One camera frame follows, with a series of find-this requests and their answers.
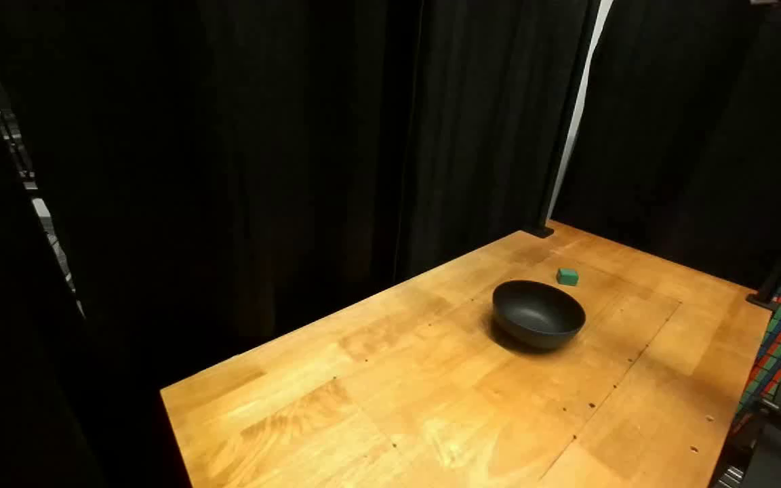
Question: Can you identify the black bowl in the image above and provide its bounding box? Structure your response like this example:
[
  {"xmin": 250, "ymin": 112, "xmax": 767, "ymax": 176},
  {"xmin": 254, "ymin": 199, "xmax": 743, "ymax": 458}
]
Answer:
[{"xmin": 490, "ymin": 280, "xmax": 584, "ymax": 349}]

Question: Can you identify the small green block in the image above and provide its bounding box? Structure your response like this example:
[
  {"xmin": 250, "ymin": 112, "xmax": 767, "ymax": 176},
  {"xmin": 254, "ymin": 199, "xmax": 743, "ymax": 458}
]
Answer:
[{"xmin": 556, "ymin": 269, "xmax": 580, "ymax": 284}]

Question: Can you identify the black curtain backdrop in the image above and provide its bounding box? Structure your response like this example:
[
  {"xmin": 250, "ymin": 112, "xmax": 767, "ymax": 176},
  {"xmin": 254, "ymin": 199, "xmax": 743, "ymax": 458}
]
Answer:
[{"xmin": 0, "ymin": 0, "xmax": 781, "ymax": 488}]

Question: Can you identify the white vertical pole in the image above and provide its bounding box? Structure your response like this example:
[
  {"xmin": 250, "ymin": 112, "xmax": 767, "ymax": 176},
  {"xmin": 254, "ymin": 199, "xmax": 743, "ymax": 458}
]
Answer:
[{"xmin": 542, "ymin": 0, "xmax": 614, "ymax": 219}]

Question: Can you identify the dark equipment with orange part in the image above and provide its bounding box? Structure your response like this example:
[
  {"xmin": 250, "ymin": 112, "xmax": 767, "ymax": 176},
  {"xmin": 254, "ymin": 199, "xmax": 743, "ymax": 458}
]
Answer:
[{"xmin": 708, "ymin": 386, "xmax": 781, "ymax": 488}]

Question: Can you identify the black metal frame post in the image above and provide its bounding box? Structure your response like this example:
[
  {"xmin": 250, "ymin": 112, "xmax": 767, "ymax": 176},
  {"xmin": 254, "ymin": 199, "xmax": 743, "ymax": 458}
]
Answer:
[{"xmin": 0, "ymin": 81, "xmax": 80, "ymax": 310}]

